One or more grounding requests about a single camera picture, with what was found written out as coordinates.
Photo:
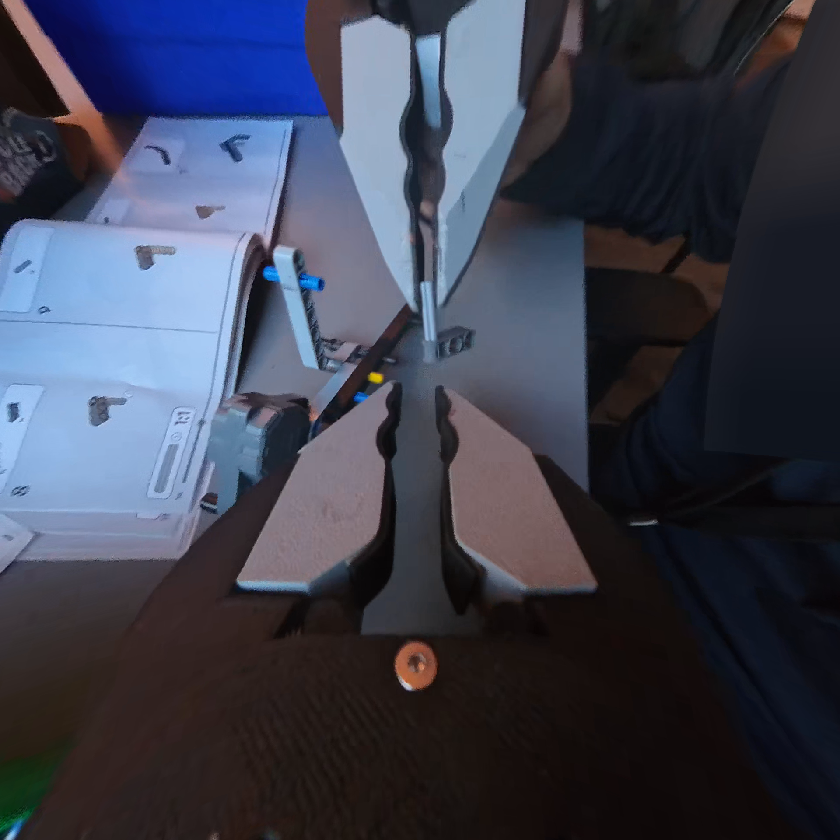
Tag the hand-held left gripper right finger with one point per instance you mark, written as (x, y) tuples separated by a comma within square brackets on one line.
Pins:
[(512, 518)]

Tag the green flat object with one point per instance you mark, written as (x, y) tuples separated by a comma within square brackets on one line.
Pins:
[(23, 787)]

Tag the blue panel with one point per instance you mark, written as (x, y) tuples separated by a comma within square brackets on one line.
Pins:
[(164, 52)]

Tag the person's navy clothing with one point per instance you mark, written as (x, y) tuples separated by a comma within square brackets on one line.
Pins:
[(722, 656)]

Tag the brown wooden frame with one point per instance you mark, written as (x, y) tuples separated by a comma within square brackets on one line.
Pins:
[(59, 65)]

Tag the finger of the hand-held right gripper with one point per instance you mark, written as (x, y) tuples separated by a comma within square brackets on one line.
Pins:
[(374, 131), (482, 118)]

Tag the white lego instruction booklet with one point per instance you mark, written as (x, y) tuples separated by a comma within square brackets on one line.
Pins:
[(98, 328)]

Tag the small white paper leaflet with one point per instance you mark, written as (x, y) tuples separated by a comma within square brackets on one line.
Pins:
[(10, 541)]

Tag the grey black lego assembly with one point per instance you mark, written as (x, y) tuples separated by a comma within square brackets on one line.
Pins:
[(295, 308)]

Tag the black printed cloth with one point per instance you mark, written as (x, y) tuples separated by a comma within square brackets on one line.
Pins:
[(33, 157)]

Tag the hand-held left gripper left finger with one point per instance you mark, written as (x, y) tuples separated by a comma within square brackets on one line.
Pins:
[(321, 512)]

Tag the dark chair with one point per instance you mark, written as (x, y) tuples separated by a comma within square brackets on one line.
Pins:
[(643, 302)]

